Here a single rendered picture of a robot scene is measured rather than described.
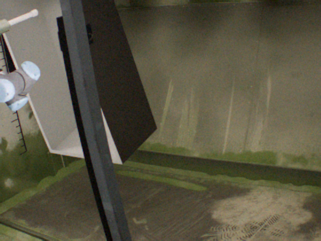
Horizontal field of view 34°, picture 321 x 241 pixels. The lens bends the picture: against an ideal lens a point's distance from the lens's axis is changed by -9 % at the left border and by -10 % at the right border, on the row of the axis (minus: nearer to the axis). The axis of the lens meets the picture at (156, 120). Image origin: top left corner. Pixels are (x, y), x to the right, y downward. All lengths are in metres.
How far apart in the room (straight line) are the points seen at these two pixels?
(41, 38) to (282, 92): 1.55
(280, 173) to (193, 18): 1.36
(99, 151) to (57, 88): 1.78
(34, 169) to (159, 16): 1.50
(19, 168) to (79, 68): 2.36
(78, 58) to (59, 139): 1.90
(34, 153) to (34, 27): 1.08
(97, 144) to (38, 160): 2.36
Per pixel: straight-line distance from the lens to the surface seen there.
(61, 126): 3.52
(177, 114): 3.89
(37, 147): 4.04
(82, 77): 1.67
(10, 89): 2.04
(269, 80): 3.57
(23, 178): 3.99
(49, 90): 3.43
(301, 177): 3.36
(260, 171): 3.49
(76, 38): 1.64
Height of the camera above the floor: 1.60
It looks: 18 degrees down
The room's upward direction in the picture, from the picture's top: 10 degrees counter-clockwise
